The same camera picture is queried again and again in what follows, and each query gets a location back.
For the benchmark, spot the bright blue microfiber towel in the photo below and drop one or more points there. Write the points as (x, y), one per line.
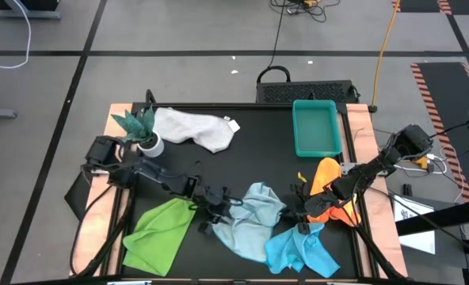
(298, 249)

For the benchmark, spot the black computer case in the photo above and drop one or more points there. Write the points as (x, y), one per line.
(306, 92)

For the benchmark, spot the white label strip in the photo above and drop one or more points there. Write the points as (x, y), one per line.
(129, 282)

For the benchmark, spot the lime green microfiber towel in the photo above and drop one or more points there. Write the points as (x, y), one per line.
(159, 237)

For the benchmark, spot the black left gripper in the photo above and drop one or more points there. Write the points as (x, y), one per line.
(212, 200)

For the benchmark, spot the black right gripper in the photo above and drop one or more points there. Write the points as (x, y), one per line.
(317, 204)

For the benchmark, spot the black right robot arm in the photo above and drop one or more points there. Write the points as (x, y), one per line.
(377, 164)

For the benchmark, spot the black table frame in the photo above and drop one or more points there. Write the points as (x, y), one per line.
(238, 105)

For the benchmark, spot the pale blue microfiber towel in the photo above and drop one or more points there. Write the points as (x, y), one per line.
(254, 229)

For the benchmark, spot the white printed sign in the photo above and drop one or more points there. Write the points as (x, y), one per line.
(416, 241)

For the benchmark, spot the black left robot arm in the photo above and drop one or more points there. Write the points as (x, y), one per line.
(147, 170)

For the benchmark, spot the fake plant in white pot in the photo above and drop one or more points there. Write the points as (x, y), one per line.
(139, 126)

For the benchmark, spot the black flat sheet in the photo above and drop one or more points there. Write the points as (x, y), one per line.
(76, 196)

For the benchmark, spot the teal plastic bin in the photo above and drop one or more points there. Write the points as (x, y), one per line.
(315, 130)

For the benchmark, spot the black frame beam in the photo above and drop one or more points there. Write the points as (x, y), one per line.
(436, 219)

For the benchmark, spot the small black block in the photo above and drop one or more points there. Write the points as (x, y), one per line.
(407, 189)

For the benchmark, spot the orange microfiber towel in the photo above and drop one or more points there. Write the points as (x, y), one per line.
(327, 170)

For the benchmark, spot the wooden side board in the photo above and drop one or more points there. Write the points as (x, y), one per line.
(94, 233)
(359, 116)

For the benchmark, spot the grey waffle weave towel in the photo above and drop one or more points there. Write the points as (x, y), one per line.
(191, 128)

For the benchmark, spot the black hazard striped mat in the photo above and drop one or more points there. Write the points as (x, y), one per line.
(444, 99)
(420, 4)

